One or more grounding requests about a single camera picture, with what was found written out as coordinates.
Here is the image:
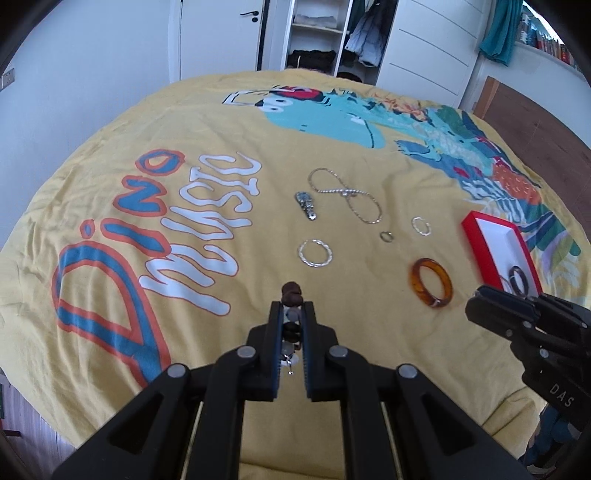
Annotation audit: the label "white wardrobe door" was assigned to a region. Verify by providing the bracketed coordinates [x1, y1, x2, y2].
[376, 0, 491, 110]

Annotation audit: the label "row of books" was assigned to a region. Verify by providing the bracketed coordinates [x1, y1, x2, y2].
[517, 11, 583, 71]

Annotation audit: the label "dark brown bangle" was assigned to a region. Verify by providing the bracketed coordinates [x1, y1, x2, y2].
[507, 266, 536, 296]

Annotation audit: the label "silver chain necklace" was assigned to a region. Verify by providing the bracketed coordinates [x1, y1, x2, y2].
[308, 167, 383, 225]

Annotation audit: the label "red jewelry box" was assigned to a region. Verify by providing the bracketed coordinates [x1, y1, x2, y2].
[461, 211, 544, 298]

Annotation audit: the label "amber bangle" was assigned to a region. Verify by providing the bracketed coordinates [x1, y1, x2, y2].
[409, 257, 454, 309]

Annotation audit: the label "brown bead bracelet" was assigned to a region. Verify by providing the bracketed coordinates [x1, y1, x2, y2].
[280, 281, 306, 376]

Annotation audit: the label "teal hanging cloth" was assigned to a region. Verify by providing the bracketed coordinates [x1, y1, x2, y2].
[479, 0, 526, 66]

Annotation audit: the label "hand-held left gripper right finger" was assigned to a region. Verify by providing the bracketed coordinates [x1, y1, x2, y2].
[301, 301, 532, 480]

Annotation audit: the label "open white wardrobe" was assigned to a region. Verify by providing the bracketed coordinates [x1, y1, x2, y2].
[277, 0, 399, 83]

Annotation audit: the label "hanging grey-blue jacket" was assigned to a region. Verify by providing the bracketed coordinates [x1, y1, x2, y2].
[346, 0, 394, 68]

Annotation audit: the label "yellow printed blanket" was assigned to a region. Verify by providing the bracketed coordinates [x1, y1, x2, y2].
[0, 71, 591, 480]

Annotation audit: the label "light folded clothes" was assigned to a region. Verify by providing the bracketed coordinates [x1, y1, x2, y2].
[294, 14, 339, 30]

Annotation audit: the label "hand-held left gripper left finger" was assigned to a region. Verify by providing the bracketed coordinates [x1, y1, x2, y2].
[51, 301, 284, 480]

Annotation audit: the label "dark teal cloth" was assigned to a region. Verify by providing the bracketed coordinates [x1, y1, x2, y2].
[519, 401, 583, 478]

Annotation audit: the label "silver ornate clip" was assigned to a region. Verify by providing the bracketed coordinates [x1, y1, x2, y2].
[295, 191, 319, 223]

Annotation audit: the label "white room door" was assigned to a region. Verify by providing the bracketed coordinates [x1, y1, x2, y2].
[179, 0, 267, 80]

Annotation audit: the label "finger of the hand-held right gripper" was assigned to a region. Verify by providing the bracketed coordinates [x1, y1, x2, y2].
[465, 298, 527, 342]
[477, 285, 543, 319]

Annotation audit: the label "dark folded clothes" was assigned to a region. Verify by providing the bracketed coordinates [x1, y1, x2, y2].
[286, 49, 338, 71]

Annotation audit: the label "twisted silver hoop earring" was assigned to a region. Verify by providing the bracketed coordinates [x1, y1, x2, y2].
[298, 239, 334, 268]

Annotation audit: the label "wooden board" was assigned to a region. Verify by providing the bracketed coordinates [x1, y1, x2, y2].
[472, 76, 502, 119]

